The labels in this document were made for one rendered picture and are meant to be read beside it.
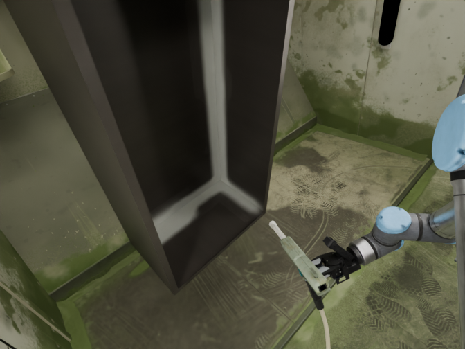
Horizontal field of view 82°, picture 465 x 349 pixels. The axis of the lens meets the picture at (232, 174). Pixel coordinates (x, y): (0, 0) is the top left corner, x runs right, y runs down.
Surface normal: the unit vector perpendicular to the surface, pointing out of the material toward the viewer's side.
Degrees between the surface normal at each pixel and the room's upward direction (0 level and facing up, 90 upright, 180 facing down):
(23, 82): 90
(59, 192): 57
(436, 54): 90
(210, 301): 0
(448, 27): 90
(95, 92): 102
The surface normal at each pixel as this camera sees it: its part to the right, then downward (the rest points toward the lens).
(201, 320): -0.15, -0.79
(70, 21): 0.71, 0.50
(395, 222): -0.28, -0.63
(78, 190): 0.47, -0.12
